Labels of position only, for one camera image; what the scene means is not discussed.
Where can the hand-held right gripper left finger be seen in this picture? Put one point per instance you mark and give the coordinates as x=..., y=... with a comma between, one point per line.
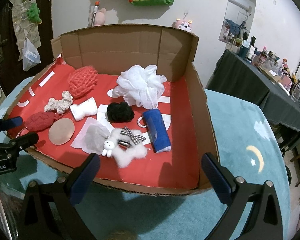
x=85, y=177

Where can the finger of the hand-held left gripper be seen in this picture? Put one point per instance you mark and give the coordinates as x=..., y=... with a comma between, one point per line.
x=25, y=140
x=13, y=122

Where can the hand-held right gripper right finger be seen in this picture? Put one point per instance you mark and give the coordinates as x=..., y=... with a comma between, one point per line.
x=216, y=177

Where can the beige round sponge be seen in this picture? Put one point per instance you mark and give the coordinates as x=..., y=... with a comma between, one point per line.
x=61, y=131

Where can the translucent white mesh bag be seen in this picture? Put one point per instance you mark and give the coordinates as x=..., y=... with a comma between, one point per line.
x=93, y=137

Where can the cream knitted scrunchie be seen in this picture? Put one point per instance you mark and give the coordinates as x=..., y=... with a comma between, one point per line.
x=58, y=103

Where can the white fluffy bunny hair clip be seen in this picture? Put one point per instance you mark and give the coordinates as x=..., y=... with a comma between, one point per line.
x=130, y=152

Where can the white cloth pad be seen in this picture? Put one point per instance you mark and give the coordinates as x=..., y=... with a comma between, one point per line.
x=83, y=108

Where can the black scrunchie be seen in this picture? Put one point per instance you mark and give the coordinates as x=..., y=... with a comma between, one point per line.
x=120, y=112

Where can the blue cloth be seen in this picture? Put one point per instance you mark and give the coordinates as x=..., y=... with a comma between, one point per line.
x=157, y=130

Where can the coral bath pouf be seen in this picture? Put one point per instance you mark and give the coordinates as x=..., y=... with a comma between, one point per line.
x=83, y=81

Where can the white bath pouf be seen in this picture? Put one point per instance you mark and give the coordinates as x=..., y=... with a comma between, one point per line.
x=137, y=85

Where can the cardboard box with red lining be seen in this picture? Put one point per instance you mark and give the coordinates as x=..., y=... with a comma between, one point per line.
x=130, y=42

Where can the clear plastic bag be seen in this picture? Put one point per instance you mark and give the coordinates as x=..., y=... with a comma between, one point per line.
x=30, y=57

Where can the beige hanging organizer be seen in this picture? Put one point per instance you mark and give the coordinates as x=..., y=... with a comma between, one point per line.
x=18, y=25

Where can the table with dark cloth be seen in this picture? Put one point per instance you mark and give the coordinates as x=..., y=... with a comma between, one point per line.
x=242, y=80

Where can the dark wooden door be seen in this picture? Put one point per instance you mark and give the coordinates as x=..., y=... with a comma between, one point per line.
x=5, y=17

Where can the green plush toy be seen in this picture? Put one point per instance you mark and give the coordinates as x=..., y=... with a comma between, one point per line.
x=34, y=12

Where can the row of cosmetics bottles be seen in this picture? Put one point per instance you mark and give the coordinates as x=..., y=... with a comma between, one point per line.
x=272, y=65

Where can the pink plush toy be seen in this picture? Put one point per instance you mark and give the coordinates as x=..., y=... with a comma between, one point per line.
x=100, y=17

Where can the stick with red tip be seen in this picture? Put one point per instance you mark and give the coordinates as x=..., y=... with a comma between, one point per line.
x=95, y=10

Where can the pink cat plush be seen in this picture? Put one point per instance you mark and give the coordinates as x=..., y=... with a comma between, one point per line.
x=182, y=25

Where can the wall mirror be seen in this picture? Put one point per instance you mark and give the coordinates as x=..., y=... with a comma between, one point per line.
x=237, y=12

